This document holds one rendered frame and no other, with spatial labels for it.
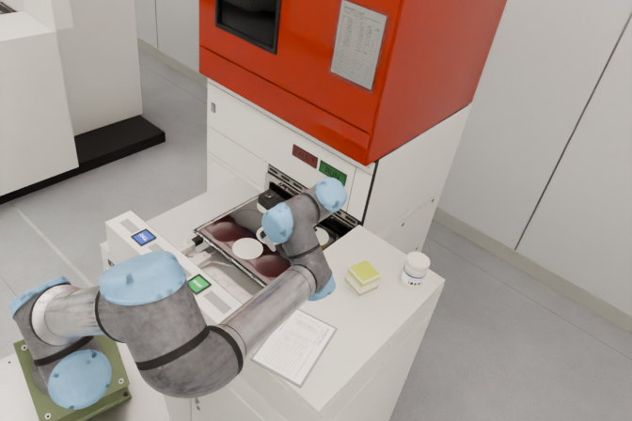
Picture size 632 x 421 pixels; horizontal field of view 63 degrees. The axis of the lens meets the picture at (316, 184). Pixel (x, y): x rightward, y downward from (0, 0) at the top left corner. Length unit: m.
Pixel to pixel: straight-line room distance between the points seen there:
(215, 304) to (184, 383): 0.69
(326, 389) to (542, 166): 2.07
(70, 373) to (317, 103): 1.00
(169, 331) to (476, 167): 2.65
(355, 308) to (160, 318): 0.83
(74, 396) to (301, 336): 0.56
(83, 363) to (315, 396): 0.53
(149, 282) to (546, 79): 2.47
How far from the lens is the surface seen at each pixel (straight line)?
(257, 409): 1.55
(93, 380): 1.19
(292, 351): 1.39
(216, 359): 0.83
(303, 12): 1.60
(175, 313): 0.78
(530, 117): 3.01
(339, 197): 1.12
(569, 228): 3.19
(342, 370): 1.38
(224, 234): 1.77
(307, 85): 1.65
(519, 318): 3.12
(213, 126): 2.17
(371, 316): 1.51
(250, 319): 0.92
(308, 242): 1.08
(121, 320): 0.80
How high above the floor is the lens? 2.09
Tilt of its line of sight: 36 degrees down
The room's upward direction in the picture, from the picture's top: 9 degrees clockwise
